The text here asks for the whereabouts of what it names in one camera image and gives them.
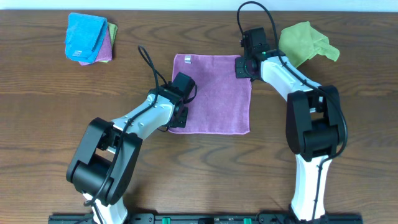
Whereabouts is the folded pink cloth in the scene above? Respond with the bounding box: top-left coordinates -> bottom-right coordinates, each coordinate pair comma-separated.
94,29 -> 113,63

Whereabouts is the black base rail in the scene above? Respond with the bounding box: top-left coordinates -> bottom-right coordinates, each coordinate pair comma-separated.
48,213 -> 363,224

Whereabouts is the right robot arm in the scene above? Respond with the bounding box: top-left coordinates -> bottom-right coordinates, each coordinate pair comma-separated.
235,28 -> 346,223

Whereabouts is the folded blue cloth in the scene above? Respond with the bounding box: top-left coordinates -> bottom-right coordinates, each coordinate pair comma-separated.
64,12 -> 108,63

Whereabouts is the folded green cloth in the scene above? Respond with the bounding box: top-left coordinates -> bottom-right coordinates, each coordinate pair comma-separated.
108,22 -> 118,44

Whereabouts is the crumpled green cloth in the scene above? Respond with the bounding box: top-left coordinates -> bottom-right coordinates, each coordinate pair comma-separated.
279,21 -> 340,68

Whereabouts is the purple microfiber cloth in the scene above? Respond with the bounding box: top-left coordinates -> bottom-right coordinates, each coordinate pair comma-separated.
169,54 -> 252,135

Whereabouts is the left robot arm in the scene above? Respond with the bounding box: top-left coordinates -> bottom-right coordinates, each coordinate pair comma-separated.
66,73 -> 197,223

